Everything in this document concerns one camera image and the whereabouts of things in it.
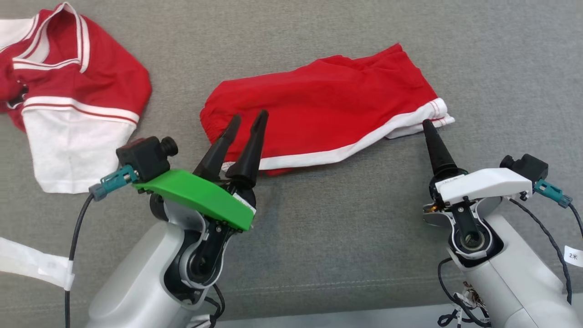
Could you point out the red shorts white trim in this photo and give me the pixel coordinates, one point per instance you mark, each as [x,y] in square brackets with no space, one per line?
[319,105]

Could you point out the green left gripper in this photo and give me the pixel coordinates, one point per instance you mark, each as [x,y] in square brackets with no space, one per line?
[200,196]

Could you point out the red white basketball jersey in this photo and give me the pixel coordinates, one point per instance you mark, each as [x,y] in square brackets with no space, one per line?
[91,77]

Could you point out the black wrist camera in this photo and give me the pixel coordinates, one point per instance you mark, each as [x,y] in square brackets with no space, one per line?
[145,157]
[528,166]

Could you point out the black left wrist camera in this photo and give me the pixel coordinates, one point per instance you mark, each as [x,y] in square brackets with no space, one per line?
[145,157]

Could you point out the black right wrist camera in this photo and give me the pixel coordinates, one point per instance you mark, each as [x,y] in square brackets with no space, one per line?
[528,166]

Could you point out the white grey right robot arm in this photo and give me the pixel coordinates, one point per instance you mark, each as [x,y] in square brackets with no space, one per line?
[510,273]

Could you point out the red and white striped garment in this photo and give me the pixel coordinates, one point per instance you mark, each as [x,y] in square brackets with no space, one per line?
[341,237]

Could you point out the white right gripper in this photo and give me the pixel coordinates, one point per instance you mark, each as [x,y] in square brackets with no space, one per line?
[483,184]

